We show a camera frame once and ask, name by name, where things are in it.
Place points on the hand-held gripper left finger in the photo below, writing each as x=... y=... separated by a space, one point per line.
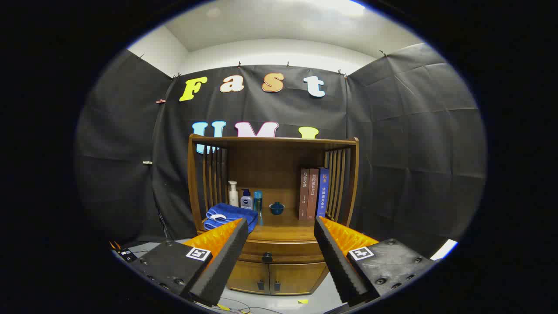
x=220 y=266

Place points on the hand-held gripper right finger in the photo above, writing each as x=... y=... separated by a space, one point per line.
x=340 y=266

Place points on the wooden drawer with black knob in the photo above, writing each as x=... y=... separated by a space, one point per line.
x=285 y=249

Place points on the wooden countertop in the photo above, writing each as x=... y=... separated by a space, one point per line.
x=283 y=226

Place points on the wooden cabinet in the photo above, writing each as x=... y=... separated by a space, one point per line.
x=270 y=165

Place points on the blue folded towel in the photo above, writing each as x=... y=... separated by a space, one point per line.
x=231 y=213

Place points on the white bottle with blue cap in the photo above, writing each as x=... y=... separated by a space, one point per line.
x=246 y=203

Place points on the white pump bottle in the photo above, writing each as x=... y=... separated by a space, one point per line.
x=233 y=198

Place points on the clear blue bottle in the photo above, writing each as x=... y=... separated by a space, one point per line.
x=258 y=203

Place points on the reddish brown book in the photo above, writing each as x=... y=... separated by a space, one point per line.
x=312 y=196

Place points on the blue book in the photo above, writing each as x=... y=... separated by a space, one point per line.
x=323 y=192

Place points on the dark brown book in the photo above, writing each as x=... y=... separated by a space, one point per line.
x=304 y=196

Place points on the dark blue lidded teacup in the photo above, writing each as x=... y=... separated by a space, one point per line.
x=277 y=209

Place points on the small black electronic box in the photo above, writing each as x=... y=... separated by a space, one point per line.
x=126 y=254

